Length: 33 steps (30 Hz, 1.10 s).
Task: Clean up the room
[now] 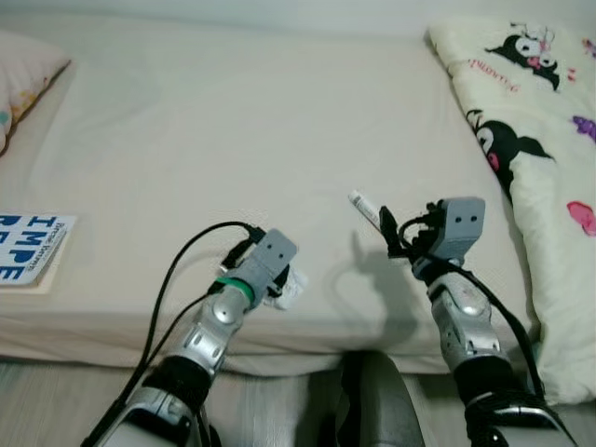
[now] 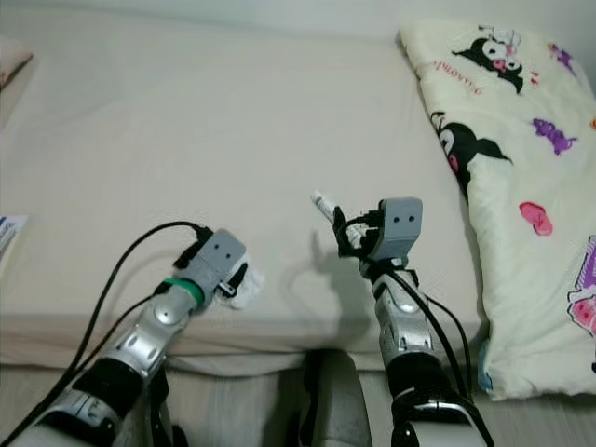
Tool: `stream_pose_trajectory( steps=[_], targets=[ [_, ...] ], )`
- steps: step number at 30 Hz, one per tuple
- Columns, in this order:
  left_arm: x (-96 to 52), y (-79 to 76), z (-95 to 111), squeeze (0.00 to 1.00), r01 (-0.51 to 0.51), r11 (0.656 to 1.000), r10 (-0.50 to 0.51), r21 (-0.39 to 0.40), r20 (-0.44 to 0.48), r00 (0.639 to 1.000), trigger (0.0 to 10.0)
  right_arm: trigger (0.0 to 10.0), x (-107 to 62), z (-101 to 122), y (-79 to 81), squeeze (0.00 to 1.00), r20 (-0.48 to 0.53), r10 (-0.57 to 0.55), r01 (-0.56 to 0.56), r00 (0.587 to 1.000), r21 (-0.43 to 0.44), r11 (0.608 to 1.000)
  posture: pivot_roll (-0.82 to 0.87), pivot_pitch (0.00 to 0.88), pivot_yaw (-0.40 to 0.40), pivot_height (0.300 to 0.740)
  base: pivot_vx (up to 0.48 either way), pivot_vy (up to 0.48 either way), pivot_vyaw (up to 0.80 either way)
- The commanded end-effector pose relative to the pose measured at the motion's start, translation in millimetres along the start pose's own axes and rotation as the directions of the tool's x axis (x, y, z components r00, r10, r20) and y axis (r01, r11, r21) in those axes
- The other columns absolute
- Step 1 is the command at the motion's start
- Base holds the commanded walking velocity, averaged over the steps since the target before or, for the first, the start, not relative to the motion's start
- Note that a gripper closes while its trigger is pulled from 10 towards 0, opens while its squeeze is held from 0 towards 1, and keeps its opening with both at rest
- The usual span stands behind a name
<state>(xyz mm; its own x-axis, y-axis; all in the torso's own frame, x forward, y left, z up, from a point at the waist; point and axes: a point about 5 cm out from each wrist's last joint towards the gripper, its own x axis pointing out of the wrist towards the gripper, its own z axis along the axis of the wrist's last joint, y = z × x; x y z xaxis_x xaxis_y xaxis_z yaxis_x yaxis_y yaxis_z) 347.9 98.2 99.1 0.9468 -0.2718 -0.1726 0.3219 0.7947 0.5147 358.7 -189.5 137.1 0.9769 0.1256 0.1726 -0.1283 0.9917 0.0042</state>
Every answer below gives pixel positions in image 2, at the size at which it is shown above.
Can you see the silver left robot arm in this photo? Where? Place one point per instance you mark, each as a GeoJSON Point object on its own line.
{"type": "Point", "coordinates": [149, 345]}

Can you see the silver robot leg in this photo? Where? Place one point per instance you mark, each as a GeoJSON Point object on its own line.
{"type": "Point", "coordinates": [331, 405]}

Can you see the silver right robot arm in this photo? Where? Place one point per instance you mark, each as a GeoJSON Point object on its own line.
{"type": "Point", "coordinates": [410, 326]}

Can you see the cream cartoon print quilt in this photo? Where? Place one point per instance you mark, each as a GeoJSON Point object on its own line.
{"type": "Point", "coordinates": [521, 279]}

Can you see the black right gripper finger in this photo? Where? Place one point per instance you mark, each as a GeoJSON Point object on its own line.
{"type": "Point", "coordinates": [342, 228]}
{"type": "Point", "coordinates": [352, 246]}

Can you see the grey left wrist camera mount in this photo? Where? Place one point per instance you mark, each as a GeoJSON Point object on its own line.
{"type": "Point", "coordinates": [216, 256]}

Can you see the pink pillow orange print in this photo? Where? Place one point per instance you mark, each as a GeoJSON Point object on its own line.
{"type": "Point", "coordinates": [12, 63]}

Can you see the white squeezed tube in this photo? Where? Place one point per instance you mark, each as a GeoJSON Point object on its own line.
{"type": "Point", "coordinates": [326, 205]}

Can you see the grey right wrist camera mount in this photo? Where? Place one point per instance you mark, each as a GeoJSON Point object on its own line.
{"type": "Point", "coordinates": [399, 228]}

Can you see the mattress with beige sheet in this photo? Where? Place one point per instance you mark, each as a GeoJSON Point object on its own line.
{"type": "Point", "coordinates": [205, 121]}

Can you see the white tissue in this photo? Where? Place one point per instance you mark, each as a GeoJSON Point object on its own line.
{"type": "Point", "coordinates": [250, 291]}

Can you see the white book blue lettering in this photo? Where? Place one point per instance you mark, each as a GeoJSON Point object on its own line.
{"type": "Point", "coordinates": [12, 233]}

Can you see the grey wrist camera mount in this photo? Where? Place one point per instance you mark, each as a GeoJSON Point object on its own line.
{"type": "Point", "coordinates": [216, 256]}
{"type": "Point", "coordinates": [399, 228]}

